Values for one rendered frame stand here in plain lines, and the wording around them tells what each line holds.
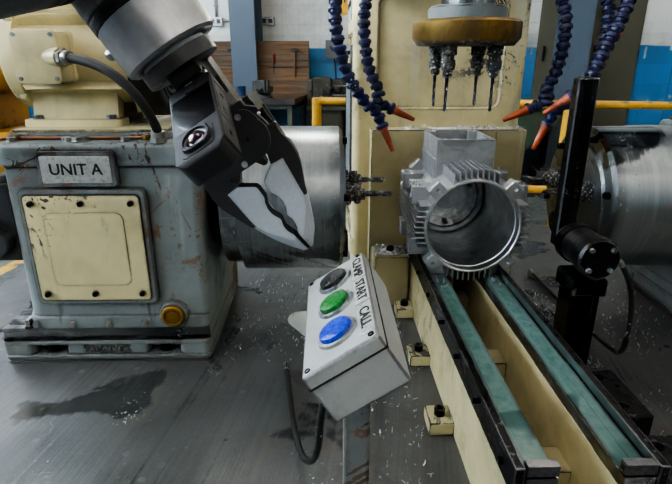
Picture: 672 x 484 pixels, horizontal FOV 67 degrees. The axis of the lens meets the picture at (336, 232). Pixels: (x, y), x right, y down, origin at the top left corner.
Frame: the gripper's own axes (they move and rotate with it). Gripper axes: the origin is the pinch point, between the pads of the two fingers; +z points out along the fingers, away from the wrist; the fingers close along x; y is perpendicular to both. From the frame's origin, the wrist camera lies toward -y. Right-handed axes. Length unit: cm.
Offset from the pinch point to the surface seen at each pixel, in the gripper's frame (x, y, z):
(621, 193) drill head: -39, 29, 30
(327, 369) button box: 1.1, -13.4, 6.0
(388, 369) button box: -2.7, -13.4, 8.6
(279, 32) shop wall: 16, 566, -61
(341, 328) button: -1.0, -10.9, 4.9
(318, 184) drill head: -0.1, 30.0, 2.3
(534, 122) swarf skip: -139, 416, 139
